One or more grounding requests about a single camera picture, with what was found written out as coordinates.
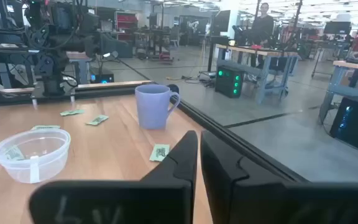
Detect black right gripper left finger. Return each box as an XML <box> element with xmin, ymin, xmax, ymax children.
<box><xmin>29</xmin><ymin>130</ymin><xmax>198</xmax><ymax>224</ymax></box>

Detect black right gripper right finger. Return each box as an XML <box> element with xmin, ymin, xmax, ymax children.
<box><xmin>200</xmin><ymin>130</ymin><xmax>358</xmax><ymax>224</ymax></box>

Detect green white sweetener packet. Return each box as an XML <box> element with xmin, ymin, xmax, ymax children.
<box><xmin>59</xmin><ymin>108</ymin><xmax>85</xmax><ymax>117</ymax></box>
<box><xmin>85</xmin><ymin>114</ymin><xmax>109</xmax><ymax>126</ymax></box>
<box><xmin>149</xmin><ymin>143</ymin><xmax>170</xmax><ymax>162</ymax></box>
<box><xmin>30</xmin><ymin>124</ymin><xmax>61</xmax><ymax>131</ymax></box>
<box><xmin>4</xmin><ymin>145</ymin><xmax>26</xmax><ymax>162</ymax></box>

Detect lavender ceramic mug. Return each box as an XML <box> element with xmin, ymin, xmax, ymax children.
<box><xmin>134</xmin><ymin>83</ymin><xmax>181</xmax><ymax>131</ymax></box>

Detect clear plastic bowl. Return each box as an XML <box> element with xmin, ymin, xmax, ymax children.
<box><xmin>0</xmin><ymin>128</ymin><xmax>71</xmax><ymax>184</ymax></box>

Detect black computer tower green lights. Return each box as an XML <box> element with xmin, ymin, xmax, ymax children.
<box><xmin>214</xmin><ymin>65</ymin><xmax>246</xmax><ymax>100</ymax></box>

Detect small computer blue light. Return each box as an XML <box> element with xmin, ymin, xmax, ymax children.
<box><xmin>89</xmin><ymin>68</ymin><xmax>115</xmax><ymax>84</ymax></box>

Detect wooden workbench blue-grey legs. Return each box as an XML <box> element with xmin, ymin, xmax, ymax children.
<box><xmin>318</xmin><ymin>60</ymin><xmax>358</xmax><ymax>125</ymax></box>
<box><xmin>215</xmin><ymin>43</ymin><xmax>301</xmax><ymax>105</ymax></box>

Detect person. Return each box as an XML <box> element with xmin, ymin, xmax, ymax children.
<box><xmin>249</xmin><ymin>2</ymin><xmax>275</xmax><ymax>68</ymax></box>

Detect red shelf rack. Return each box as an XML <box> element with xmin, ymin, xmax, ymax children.
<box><xmin>114</xmin><ymin>11</ymin><xmax>139</xmax><ymax>41</ymax></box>

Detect black monitor on stand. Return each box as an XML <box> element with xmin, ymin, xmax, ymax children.
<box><xmin>211</xmin><ymin>9</ymin><xmax>231</xmax><ymax>37</ymax></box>

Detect black frame clamp knob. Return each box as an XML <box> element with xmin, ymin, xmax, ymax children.
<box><xmin>166</xmin><ymin>83</ymin><xmax>180</xmax><ymax>95</ymax></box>

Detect floor cable bundle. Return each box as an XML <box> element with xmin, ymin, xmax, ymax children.
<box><xmin>166</xmin><ymin>73</ymin><xmax>217</xmax><ymax>86</ymax></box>

